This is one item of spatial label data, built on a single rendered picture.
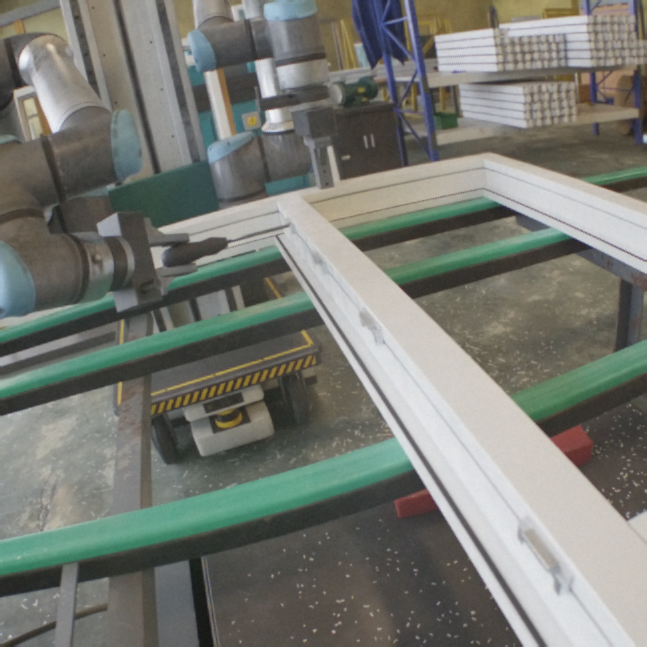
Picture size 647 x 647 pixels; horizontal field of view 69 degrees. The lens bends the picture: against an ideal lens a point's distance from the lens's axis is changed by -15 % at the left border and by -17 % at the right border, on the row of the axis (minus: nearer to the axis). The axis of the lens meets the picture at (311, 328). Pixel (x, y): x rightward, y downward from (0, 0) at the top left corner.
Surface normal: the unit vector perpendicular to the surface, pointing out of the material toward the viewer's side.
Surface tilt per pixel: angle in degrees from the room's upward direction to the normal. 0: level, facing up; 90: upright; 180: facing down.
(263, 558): 0
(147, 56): 90
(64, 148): 59
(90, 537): 0
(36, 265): 74
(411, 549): 0
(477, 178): 90
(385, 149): 90
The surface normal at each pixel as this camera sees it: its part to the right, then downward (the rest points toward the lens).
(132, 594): -0.18, -0.87
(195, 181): 0.29, 0.40
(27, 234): 0.70, -0.35
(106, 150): 0.47, 0.23
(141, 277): 0.84, -0.20
